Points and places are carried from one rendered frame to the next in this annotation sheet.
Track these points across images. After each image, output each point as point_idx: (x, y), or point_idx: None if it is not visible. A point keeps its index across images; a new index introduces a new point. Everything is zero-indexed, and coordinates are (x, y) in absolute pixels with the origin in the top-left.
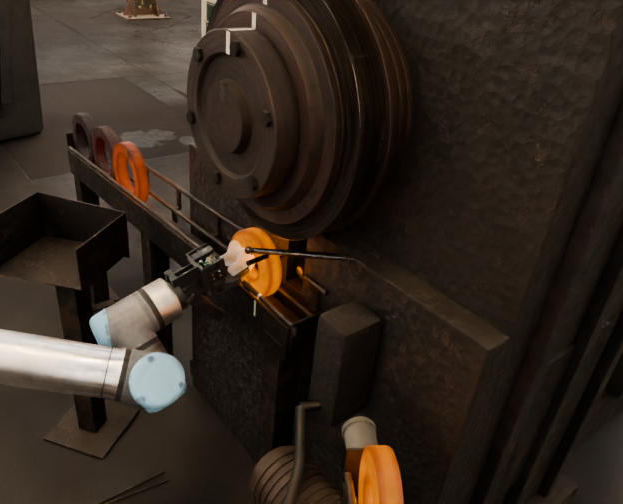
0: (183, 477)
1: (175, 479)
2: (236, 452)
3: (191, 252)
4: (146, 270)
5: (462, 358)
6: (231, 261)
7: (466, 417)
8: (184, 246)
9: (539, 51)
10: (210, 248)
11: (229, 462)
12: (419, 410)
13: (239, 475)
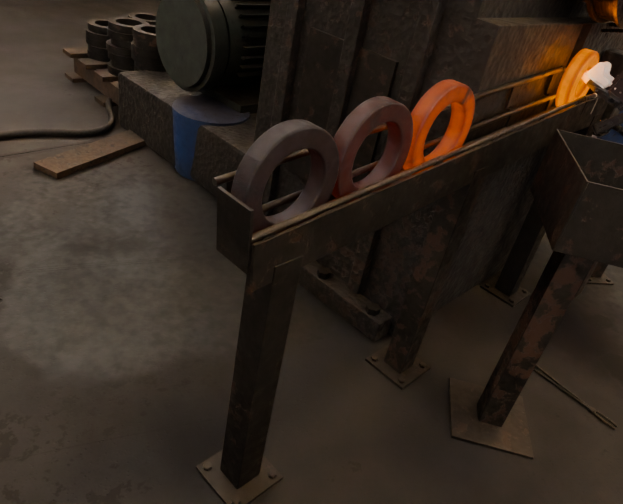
0: (501, 337)
1: (506, 342)
2: (457, 306)
3: None
4: (460, 227)
5: None
6: (598, 82)
7: None
8: (542, 125)
9: None
10: None
11: (469, 310)
12: None
13: (478, 304)
